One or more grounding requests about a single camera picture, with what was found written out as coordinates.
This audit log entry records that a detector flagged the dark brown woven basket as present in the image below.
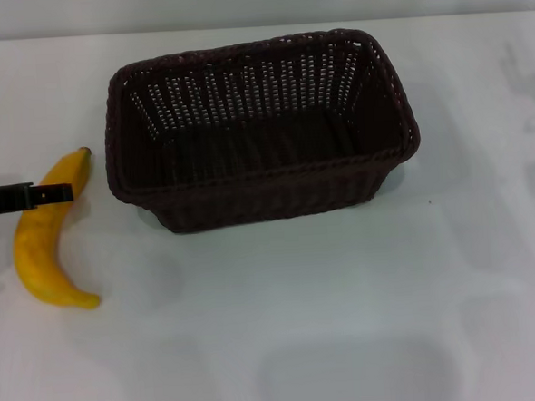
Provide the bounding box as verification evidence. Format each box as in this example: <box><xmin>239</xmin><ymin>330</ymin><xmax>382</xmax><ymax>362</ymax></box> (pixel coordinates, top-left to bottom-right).
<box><xmin>97</xmin><ymin>24</ymin><xmax>427</xmax><ymax>240</ymax></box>

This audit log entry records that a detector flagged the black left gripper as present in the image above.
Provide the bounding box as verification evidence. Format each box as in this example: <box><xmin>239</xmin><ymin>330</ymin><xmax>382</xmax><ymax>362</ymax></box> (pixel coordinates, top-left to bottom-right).
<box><xmin>0</xmin><ymin>179</ymin><xmax>76</xmax><ymax>217</ymax></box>

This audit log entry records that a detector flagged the yellow banana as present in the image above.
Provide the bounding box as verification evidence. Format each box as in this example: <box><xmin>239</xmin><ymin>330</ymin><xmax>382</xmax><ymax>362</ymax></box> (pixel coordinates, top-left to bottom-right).
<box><xmin>7</xmin><ymin>146</ymin><xmax>102</xmax><ymax>315</ymax></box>

